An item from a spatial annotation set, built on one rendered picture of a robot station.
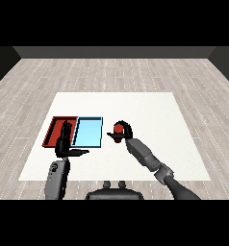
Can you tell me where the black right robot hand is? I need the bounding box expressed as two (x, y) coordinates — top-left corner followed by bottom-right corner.
(106, 119), (134, 144)

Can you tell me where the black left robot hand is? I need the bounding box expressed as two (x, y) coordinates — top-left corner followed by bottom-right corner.
(54, 120), (90, 160)

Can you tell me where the red shallow open box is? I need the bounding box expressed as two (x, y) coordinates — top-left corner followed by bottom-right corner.
(41, 115), (80, 149)

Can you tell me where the dark grey robot body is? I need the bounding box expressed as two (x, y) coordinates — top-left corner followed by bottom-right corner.
(85, 180), (144, 201)

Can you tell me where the red can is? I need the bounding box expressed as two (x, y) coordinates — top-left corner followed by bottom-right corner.
(114, 124), (125, 135)

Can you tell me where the light blue shallow open box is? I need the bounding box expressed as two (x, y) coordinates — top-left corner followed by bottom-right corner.
(70, 115), (104, 149)

